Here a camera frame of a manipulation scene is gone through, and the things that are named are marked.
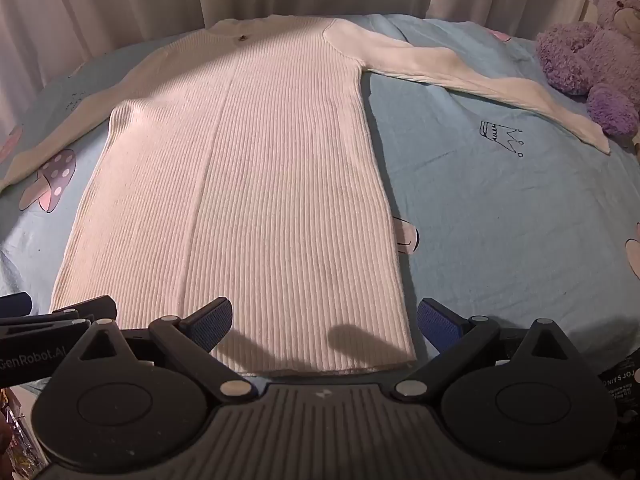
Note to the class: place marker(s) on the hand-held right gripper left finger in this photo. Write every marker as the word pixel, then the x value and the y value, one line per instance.
pixel 216 324

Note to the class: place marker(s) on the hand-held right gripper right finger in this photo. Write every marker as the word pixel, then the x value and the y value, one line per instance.
pixel 440 324

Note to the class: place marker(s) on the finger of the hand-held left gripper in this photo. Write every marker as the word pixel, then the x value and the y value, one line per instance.
pixel 85 307
pixel 15 304

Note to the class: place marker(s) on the colourful printed packets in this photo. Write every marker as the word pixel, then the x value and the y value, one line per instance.
pixel 12 425

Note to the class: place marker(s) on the light blue printed bed sheet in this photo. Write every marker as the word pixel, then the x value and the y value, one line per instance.
pixel 500 240

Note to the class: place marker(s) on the black printed packet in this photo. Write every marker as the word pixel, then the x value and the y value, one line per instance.
pixel 622 385

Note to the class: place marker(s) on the purple plush teddy bear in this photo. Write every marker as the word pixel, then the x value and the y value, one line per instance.
pixel 595 55

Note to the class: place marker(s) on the white curtain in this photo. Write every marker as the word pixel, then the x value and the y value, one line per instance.
pixel 150 0

